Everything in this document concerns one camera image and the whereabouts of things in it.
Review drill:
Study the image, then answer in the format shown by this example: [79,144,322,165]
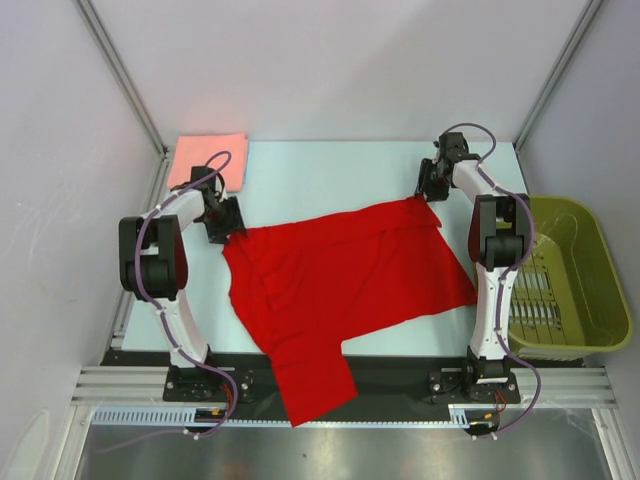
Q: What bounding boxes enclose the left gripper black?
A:
[198,196,247,246]

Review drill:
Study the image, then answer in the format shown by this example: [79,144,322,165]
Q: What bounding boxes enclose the red t shirt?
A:
[221,195,479,429]

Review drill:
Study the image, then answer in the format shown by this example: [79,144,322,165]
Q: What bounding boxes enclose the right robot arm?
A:
[415,122,535,403]

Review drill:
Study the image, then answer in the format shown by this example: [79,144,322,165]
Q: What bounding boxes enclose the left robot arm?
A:
[118,164,247,402]

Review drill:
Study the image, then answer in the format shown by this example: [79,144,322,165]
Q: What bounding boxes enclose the folded pink t shirt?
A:
[167,133,249,193]

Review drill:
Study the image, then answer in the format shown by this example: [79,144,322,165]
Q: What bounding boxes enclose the olive green plastic basket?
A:
[509,196,632,361]

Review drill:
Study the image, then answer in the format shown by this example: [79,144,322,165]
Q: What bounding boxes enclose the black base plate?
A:
[99,349,521,421]

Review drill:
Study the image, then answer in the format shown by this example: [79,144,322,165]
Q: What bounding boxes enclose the aluminium front rail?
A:
[71,366,617,409]

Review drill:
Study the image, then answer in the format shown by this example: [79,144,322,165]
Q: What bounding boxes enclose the white slotted cable duct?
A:
[91,406,497,430]

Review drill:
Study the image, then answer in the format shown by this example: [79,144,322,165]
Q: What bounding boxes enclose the right aluminium frame post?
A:
[513,0,607,154]

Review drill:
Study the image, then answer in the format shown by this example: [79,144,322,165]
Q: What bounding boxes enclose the aluminium frame post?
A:
[513,0,607,154]
[73,0,168,159]

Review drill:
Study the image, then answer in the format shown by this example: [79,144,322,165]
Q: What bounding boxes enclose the left aluminium frame post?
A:
[73,0,168,159]

